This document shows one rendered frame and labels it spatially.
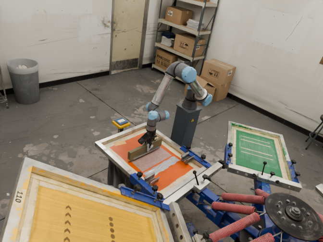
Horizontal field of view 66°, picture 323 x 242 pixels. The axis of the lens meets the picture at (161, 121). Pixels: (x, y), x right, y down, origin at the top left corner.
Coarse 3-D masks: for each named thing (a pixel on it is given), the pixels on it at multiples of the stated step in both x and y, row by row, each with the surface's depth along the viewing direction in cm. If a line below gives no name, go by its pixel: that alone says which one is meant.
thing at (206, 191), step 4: (196, 192) 176; (200, 192) 173; (204, 192) 172; (208, 192) 172; (212, 192) 173; (208, 196) 169; (212, 196) 170; (216, 196) 170; (208, 200) 170; (212, 200) 167; (216, 200) 167
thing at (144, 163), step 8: (128, 144) 218; (120, 152) 207; (136, 160) 202; (144, 160) 203; (152, 160) 205; (136, 168) 194; (144, 168) 196; (144, 176) 188; (160, 176) 191; (168, 176) 192; (160, 184) 184; (168, 184) 185
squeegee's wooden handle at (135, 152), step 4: (156, 140) 212; (160, 140) 215; (144, 144) 206; (152, 144) 209; (156, 144) 214; (160, 144) 218; (136, 148) 199; (140, 148) 200; (144, 148) 204; (152, 148) 212; (128, 152) 195; (132, 152) 195; (136, 152) 198; (140, 152) 202; (144, 152) 206; (128, 156) 196; (132, 156) 197; (136, 156) 201
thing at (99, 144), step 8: (136, 128) 234; (144, 128) 243; (112, 136) 218; (120, 136) 223; (160, 136) 231; (96, 144) 207; (104, 144) 212; (168, 144) 226; (176, 144) 223; (104, 152) 201; (184, 152) 215; (112, 160) 195; (120, 160) 194; (192, 160) 210; (120, 168) 190; (128, 168) 188; (200, 168) 200; (208, 168) 203; (128, 176) 185; (192, 176) 191; (176, 184) 181; (184, 184) 182; (168, 192) 174
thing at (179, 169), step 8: (136, 136) 230; (136, 144) 220; (152, 152) 214; (160, 152) 215; (168, 152) 217; (160, 160) 206; (168, 168) 200; (176, 168) 201; (184, 168) 203; (192, 168) 204; (176, 176) 193
